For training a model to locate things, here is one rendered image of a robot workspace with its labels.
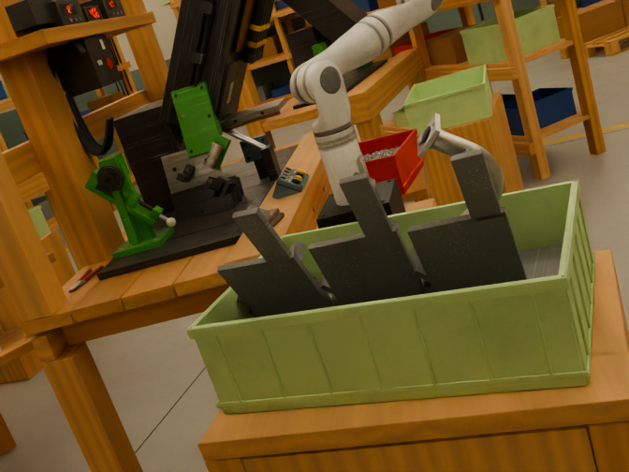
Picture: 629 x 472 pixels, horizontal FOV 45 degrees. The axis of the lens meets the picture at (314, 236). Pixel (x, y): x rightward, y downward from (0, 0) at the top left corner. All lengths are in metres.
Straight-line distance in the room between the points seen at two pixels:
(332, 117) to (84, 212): 0.90
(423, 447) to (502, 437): 0.12
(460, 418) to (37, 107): 1.55
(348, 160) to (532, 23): 3.23
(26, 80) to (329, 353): 1.37
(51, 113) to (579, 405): 1.66
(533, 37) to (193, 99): 2.87
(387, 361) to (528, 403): 0.21
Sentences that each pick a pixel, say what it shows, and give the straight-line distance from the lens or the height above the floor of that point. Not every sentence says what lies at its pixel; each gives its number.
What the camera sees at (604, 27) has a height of 0.22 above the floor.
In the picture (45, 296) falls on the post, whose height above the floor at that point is 0.93.
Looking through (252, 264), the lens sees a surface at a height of 1.02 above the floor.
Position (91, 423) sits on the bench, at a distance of 2.13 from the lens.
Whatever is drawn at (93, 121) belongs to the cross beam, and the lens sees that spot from 2.71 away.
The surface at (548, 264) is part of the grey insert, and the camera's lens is 1.40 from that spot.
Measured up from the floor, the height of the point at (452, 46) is 0.85.
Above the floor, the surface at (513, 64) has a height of 0.72.
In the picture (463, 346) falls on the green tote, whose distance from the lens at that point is 1.14.
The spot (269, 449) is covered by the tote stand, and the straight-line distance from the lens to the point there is 1.26.
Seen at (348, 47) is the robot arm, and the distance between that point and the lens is 1.82.
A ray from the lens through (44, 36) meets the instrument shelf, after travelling 2.15.
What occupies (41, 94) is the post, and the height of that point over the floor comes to 1.39.
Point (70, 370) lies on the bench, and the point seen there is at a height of 0.73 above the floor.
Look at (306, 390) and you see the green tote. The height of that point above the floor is 0.82.
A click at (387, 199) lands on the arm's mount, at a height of 0.94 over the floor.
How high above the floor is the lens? 1.39
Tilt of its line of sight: 16 degrees down
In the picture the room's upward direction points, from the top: 18 degrees counter-clockwise
